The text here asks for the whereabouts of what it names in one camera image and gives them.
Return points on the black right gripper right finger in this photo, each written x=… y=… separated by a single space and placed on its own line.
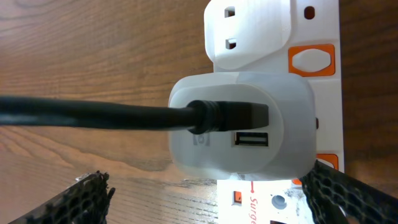
x=333 y=196

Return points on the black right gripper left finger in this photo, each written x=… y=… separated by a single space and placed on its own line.
x=85 y=202

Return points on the white USB charger adapter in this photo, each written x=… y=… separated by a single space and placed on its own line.
x=242 y=127

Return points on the white power strip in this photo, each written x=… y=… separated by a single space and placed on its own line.
x=292 y=50

